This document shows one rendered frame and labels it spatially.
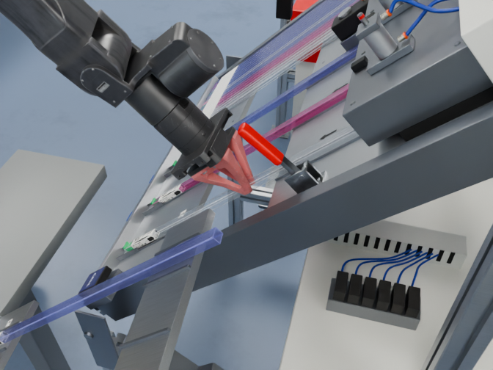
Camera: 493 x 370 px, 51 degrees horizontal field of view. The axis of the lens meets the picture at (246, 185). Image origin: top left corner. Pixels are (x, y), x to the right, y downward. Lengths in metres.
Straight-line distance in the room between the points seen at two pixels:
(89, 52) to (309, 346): 0.60
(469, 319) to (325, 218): 0.19
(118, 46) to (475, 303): 0.47
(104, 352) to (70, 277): 0.97
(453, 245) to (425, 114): 0.58
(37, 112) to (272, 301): 1.50
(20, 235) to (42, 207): 0.09
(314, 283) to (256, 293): 0.75
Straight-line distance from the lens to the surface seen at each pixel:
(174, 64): 0.60
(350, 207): 0.55
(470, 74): 0.50
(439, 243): 1.06
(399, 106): 0.51
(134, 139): 2.35
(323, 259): 1.04
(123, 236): 0.94
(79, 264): 1.89
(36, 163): 1.36
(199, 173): 0.67
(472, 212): 1.21
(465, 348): 0.68
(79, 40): 0.59
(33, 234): 1.19
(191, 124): 0.64
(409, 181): 0.52
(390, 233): 1.05
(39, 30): 0.60
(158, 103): 0.63
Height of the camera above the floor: 1.43
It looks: 44 degrees down
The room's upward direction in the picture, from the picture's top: straight up
